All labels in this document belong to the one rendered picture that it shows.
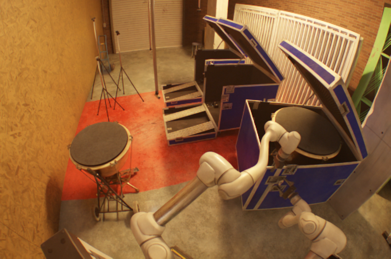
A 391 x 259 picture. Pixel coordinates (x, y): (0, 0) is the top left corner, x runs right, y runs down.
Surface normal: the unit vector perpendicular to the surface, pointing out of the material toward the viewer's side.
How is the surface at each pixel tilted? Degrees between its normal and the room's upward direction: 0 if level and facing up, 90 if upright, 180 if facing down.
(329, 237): 39
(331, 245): 35
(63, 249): 0
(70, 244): 0
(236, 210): 0
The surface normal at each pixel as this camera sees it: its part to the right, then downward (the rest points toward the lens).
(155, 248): 0.12, -0.72
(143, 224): -0.40, -0.59
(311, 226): -0.60, -0.40
